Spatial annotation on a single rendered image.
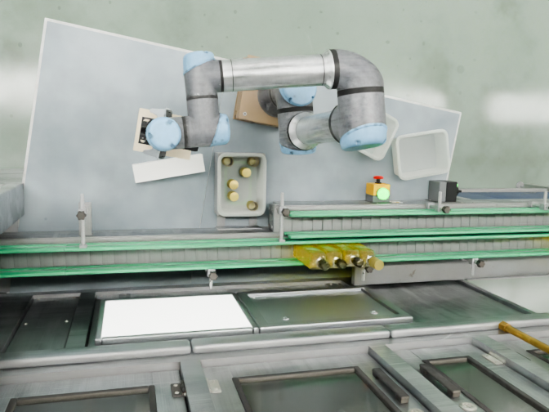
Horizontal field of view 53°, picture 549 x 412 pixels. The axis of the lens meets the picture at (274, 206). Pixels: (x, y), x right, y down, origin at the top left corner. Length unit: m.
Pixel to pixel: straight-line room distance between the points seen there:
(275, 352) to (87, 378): 0.46
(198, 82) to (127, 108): 0.70
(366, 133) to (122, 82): 0.95
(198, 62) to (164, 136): 0.19
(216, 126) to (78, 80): 0.79
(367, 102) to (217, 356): 0.73
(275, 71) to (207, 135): 0.22
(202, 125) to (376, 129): 0.42
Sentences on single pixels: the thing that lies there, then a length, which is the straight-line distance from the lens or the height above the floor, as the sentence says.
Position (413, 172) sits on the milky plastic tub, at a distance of 2.24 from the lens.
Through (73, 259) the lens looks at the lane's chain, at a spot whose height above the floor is 0.88.
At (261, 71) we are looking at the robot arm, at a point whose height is 1.44.
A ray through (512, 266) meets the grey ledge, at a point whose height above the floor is 0.88.
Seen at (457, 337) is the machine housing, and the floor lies 1.42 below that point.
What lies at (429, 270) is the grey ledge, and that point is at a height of 0.88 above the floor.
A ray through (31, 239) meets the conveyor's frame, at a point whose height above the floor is 0.88.
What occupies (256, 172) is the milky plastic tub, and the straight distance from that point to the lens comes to 2.00.
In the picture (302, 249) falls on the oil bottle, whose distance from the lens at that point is 1.86.
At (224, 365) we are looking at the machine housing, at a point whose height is 1.44.
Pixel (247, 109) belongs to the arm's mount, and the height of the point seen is 0.85.
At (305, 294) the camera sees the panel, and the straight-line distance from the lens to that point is 1.86.
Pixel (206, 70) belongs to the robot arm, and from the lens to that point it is 1.31.
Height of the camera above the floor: 2.72
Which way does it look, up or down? 73 degrees down
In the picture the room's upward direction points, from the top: 118 degrees clockwise
